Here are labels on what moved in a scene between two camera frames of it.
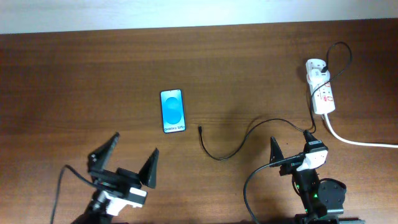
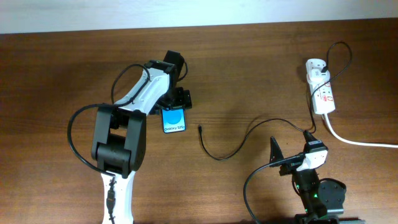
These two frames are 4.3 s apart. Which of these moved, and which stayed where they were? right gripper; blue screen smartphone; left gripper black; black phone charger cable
Moved: left gripper black
Stayed: blue screen smartphone; black phone charger cable; right gripper
